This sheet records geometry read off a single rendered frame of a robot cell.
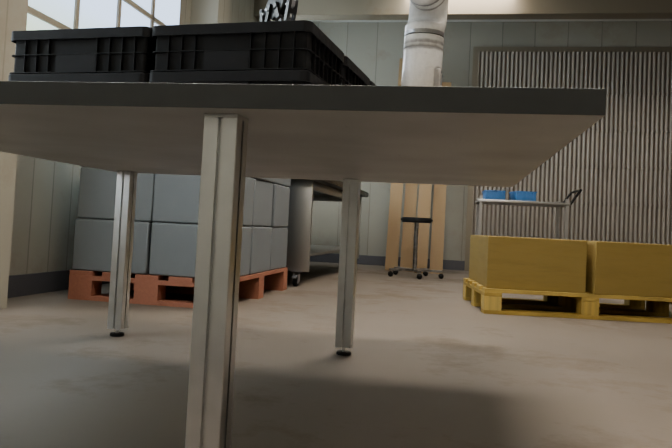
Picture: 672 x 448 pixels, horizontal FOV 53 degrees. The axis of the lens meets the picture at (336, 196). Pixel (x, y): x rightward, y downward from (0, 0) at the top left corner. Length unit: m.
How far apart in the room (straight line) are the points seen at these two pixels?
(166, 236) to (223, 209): 2.71
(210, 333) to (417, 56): 0.79
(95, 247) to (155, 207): 0.42
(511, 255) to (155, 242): 2.09
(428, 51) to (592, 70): 7.53
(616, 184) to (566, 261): 4.65
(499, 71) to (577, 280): 4.97
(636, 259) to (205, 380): 3.55
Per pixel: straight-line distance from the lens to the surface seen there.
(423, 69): 1.57
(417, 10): 1.67
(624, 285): 4.43
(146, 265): 3.90
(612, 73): 9.10
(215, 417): 1.18
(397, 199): 8.02
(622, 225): 8.91
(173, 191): 3.83
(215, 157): 1.15
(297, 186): 5.27
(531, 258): 4.27
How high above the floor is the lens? 0.48
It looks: 3 degrees up
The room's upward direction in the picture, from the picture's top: 3 degrees clockwise
